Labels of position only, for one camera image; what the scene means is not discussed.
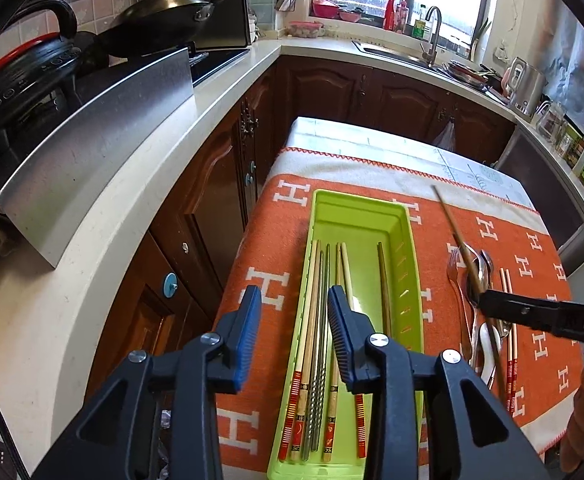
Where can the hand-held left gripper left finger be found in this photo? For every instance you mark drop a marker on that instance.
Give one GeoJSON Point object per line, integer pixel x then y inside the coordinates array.
{"type": "Point", "coordinates": [249, 330]}

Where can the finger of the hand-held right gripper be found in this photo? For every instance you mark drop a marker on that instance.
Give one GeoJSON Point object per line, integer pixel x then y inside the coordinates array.
{"type": "Point", "coordinates": [521, 310]}

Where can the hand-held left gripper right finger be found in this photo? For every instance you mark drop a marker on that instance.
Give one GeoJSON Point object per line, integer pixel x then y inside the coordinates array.
{"type": "Point", "coordinates": [344, 345]}

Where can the small metal spoon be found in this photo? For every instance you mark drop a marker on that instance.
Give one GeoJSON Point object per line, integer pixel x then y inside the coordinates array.
{"type": "Point", "coordinates": [505, 332]}

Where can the large metal spoon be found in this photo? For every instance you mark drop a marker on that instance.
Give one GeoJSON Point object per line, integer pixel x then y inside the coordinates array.
{"type": "Point", "coordinates": [473, 282]}

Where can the metal soup spoon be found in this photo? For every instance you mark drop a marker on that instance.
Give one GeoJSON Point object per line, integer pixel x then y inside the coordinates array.
{"type": "Point", "coordinates": [486, 266]}

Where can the white ceramic spoon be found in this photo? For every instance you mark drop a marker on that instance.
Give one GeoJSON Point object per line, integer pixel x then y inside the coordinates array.
{"type": "Point", "coordinates": [485, 355]}

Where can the brown wooden chopstick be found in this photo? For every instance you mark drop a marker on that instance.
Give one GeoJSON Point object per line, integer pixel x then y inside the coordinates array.
{"type": "Point", "coordinates": [454, 230]}
{"type": "Point", "coordinates": [382, 285]}

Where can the metal fork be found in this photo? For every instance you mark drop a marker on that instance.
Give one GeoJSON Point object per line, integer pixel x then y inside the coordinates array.
{"type": "Point", "coordinates": [452, 267]}

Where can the green plastic tray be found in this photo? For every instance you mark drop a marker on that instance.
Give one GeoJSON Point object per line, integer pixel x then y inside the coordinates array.
{"type": "Point", "coordinates": [366, 260]}

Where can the large teal cabinet knob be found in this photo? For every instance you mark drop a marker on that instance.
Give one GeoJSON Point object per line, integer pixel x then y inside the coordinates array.
{"type": "Point", "coordinates": [170, 282]}

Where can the orange printed blanket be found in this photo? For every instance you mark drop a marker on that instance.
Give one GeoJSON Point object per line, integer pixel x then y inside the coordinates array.
{"type": "Point", "coordinates": [272, 220]}

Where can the small teal cabinet knob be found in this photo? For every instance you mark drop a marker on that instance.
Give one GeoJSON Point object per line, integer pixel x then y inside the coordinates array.
{"type": "Point", "coordinates": [248, 177]}

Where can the white kitchen countertop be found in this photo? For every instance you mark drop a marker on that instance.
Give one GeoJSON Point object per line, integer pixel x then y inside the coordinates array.
{"type": "Point", "coordinates": [122, 240]}

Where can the green box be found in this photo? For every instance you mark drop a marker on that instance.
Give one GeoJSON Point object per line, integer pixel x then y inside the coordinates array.
{"type": "Point", "coordinates": [571, 142]}

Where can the clear plastic bag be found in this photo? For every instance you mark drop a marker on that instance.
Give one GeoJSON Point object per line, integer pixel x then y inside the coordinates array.
{"type": "Point", "coordinates": [446, 135]}

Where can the glass pitcher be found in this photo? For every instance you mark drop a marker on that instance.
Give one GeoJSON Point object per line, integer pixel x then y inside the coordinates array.
{"type": "Point", "coordinates": [551, 120]}

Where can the light tile-print table cover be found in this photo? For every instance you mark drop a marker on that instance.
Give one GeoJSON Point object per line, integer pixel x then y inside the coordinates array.
{"type": "Point", "coordinates": [381, 145]}

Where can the steel electric kettle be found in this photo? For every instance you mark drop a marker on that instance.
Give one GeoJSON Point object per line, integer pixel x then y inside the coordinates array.
{"type": "Point", "coordinates": [524, 87]}

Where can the large steel splash panel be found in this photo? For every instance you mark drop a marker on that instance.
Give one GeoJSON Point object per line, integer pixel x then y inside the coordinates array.
{"type": "Point", "coordinates": [97, 155]}

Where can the brown wooden kitchen cabinets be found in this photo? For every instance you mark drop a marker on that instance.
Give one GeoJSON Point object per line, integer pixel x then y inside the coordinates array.
{"type": "Point", "coordinates": [322, 90]}

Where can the black gas stove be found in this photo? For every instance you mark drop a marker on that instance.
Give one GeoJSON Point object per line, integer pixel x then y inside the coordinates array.
{"type": "Point", "coordinates": [217, 60]}

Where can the green onion stalks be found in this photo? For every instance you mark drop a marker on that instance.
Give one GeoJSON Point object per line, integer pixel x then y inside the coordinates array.
{"type": "Point", "coordinates": [477, 35]}

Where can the steel sink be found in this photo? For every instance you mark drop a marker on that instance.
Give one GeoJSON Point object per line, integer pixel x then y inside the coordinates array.
{"type": "Point", "coordinates": [391, 52]}

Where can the steel faucet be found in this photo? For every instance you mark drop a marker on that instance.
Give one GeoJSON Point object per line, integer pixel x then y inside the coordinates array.
{"type": "Point", "coordinates": [434, 32]}

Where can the green dish soap bottle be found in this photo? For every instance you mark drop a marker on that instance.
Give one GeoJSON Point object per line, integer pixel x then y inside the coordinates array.
{"type": "Point", "coordinates": [420, 25]}

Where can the food container pink lid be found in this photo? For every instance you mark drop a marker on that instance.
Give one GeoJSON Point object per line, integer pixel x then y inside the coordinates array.
{"type": "Point", "coordinates": [304, 30]}

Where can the small steel splash panel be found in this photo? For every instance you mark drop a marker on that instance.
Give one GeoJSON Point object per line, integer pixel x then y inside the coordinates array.
{"type": "Point", "coordinates": [227, 15]}

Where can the pink bottle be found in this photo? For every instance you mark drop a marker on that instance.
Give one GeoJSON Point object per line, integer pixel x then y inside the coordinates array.
{"type": "Point", "coordinates": [401, 12]}

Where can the black wok with lid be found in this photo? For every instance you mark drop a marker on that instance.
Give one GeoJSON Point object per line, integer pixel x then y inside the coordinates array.
{"type": "Point", "coordinates": [167, 15]}

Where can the red bottle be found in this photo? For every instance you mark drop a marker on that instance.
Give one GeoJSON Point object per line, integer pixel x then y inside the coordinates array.
{"type": "Point", "coordinates": [389, 10]}

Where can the pink bowl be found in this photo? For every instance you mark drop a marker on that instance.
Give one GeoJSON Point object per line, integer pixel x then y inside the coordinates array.
{"type": "Point", "coordinates": [349, 14]}

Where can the red plastic basin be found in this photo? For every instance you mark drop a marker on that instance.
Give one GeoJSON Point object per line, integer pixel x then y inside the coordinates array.
{"type": "Point", "coordinates": [324, 5]}

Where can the black pressure cooker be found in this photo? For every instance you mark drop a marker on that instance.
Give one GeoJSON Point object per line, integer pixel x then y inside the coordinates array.
{"type": "Point", "coordinates": [17, 65]}

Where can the white wall outlet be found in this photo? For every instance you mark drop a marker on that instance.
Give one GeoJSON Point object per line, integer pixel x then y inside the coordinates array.
{"type": "Point", "coordinates": [501, 52]}

